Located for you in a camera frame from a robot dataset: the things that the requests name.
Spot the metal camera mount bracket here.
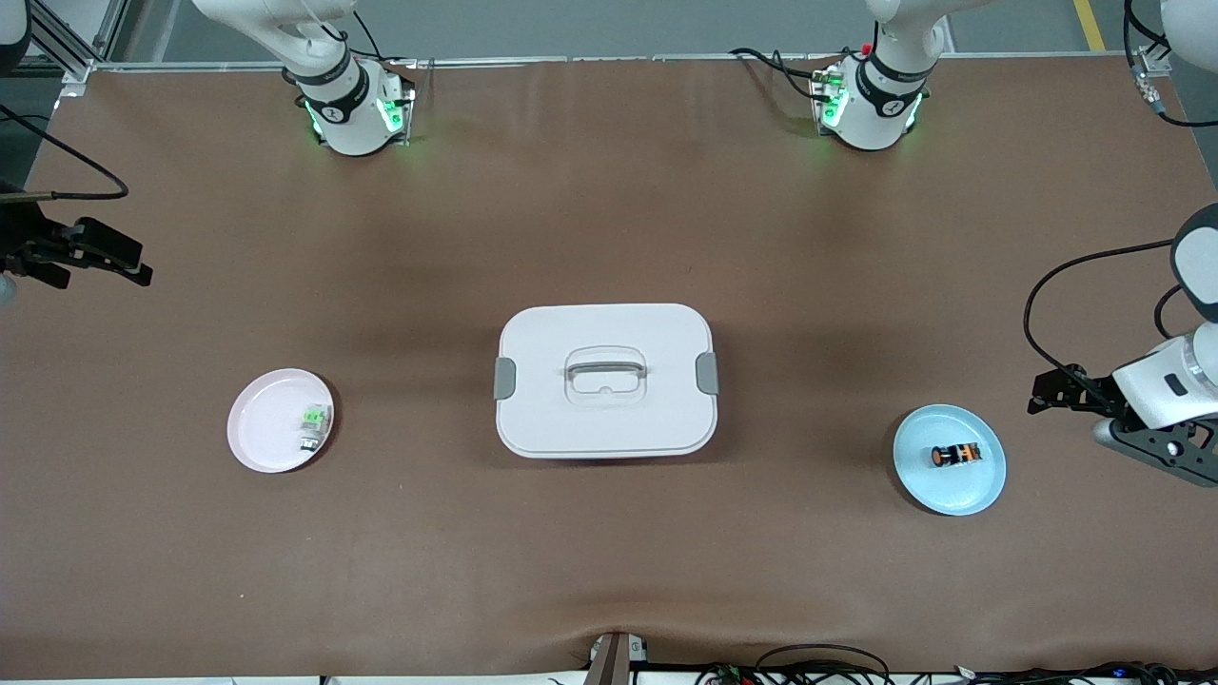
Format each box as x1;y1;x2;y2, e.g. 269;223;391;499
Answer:
584;632;650;685

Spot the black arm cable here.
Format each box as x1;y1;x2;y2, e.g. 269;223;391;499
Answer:
1023;240;1181;391
0;103;130;204

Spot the black cable bundle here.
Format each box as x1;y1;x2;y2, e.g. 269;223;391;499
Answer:
695;643;1218;685

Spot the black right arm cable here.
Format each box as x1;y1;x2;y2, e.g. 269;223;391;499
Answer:
0;103;130;204

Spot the light blue round plate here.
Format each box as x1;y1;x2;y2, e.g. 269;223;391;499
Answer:
892;403;1008;518

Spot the aluminium frame profile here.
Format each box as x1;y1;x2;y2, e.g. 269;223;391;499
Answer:
19;0;129;87

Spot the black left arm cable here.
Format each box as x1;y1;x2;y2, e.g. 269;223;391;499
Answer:
1023;240;1181;391

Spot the pink round plate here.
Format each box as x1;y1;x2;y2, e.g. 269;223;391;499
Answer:
226;368;336;474

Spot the white lidded storage box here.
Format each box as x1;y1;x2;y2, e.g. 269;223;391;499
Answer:
493;303;721;460

